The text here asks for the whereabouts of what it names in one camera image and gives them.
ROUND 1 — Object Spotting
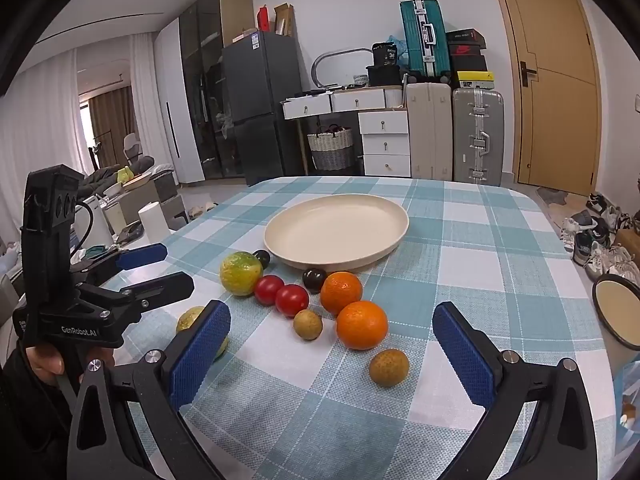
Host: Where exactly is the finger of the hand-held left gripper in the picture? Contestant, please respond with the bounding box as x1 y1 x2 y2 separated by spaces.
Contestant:
70 242 168 286
75 271 196 323

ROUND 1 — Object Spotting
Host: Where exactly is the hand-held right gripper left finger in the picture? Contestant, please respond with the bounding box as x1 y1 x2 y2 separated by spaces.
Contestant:
66 300 232 480

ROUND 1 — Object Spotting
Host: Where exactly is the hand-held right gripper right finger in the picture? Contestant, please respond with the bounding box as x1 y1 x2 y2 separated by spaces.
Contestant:
432 302 598 480

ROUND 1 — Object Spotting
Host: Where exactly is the yellow-green passion fruit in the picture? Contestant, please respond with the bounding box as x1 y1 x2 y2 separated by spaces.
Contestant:
176 306 231 361

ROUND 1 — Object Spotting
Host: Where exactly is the green mottled passion fruit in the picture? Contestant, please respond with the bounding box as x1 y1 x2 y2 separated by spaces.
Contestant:
220 251 264 297

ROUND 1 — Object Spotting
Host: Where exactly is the red tomato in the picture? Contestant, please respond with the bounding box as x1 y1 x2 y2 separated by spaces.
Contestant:
275 284 310 318
254 275 286 306

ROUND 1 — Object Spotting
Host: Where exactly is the orange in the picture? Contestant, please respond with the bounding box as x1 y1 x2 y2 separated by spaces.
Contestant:
336 300 390 351
320 271 364 316

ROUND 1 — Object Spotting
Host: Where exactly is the brown longan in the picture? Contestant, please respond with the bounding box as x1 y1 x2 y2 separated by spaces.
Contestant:
369 349 411 387
293 309 322 341

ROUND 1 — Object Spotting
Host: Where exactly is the cream round plate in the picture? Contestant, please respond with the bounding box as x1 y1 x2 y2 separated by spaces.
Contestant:
264 194 410 271

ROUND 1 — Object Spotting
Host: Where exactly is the person's left hand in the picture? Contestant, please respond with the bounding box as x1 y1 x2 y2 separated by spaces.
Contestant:
25 346 117 387

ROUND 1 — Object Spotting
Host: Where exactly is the white cylinder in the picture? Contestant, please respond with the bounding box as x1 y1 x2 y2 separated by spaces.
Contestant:
138 201 168 241

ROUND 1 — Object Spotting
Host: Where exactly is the grey sofa with clothes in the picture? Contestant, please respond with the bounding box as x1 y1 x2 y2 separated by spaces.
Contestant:
80 156 177 201

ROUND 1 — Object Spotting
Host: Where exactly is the white office chair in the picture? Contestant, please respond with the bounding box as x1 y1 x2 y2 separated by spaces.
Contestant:
122 132 143 166

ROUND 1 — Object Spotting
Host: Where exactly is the white sheer curtain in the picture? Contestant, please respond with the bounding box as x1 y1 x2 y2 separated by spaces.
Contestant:
0 35 161 196

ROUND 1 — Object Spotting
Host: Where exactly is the brown curtain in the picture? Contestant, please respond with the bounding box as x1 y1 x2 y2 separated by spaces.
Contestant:
89 87 136 168

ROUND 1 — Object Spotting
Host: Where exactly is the white wardrobe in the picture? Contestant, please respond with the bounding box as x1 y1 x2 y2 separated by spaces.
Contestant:
154 17 206 184

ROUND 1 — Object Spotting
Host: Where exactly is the clear blue plastic bag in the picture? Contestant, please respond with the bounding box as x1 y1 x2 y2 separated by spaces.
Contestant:
612 355 640 431

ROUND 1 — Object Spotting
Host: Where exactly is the pile of shoes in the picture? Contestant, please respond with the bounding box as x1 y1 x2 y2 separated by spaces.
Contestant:
560 192 640 283

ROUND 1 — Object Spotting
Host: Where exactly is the glass-door wardrobe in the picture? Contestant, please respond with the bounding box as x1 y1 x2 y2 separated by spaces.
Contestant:
179 0 256 181

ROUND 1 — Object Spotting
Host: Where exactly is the grey doormat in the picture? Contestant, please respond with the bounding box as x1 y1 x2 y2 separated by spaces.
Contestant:
537 186 571 207

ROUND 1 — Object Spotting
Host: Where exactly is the grey refrigerator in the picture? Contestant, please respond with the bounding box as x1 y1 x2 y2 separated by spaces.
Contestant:
221 30 305 187

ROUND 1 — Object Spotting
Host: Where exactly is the woven wicker basket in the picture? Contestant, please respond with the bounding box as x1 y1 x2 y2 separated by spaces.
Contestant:
306 125 355 171

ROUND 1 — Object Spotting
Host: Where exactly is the silver suitcase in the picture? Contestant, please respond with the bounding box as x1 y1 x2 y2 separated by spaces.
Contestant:
452 87 506 186

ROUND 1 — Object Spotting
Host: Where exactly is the white dresser with drawers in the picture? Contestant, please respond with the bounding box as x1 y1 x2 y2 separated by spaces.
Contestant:
280 87 412 178

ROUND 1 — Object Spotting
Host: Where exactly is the beige suitcase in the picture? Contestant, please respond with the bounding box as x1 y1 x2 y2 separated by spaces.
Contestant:
405 81 455 180

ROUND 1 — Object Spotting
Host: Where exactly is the wooden door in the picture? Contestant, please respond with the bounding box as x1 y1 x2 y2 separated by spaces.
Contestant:
492 0 601 196

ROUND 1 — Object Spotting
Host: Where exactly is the cardboard box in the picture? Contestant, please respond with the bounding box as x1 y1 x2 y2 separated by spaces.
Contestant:
274 3 296 37

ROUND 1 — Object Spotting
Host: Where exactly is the yellow black shoebox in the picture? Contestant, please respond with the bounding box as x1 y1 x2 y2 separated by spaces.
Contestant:
456 71 496 90

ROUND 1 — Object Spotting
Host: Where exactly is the black storage box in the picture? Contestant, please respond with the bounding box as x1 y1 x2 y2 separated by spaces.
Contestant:
366 64 402 87

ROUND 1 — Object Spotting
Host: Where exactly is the plain black shoebox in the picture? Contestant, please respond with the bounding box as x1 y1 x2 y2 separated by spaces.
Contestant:
452 54 488 73

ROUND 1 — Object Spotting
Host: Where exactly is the black labelled bag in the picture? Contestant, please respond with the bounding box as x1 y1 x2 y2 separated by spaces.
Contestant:
372 42 401 68

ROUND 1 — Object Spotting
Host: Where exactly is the teal suitcase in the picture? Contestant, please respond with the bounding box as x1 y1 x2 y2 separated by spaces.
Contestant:
400 0 455 81

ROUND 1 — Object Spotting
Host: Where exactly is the black cable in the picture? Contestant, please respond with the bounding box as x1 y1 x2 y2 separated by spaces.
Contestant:
70 204 95 261

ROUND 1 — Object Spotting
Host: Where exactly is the round black-frame mirror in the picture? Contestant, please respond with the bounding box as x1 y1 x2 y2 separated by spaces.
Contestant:
592 275 640 351

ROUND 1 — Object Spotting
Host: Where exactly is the oval metal-frame mirror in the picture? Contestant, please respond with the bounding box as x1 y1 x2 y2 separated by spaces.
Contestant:
312 49 373 88

